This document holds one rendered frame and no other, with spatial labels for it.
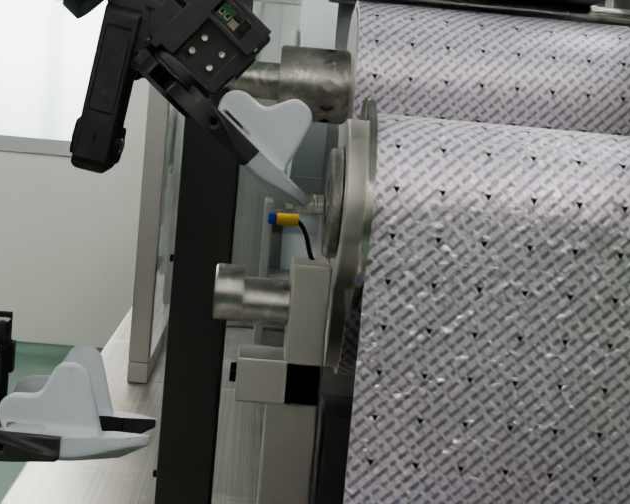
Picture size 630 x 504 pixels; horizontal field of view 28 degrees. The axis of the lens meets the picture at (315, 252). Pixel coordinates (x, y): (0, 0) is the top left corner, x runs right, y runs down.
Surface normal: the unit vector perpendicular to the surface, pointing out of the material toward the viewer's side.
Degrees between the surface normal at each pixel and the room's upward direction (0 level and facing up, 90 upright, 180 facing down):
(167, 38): 90
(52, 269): 90
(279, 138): 90
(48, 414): 90
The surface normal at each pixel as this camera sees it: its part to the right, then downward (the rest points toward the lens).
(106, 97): 0.02, 0.15
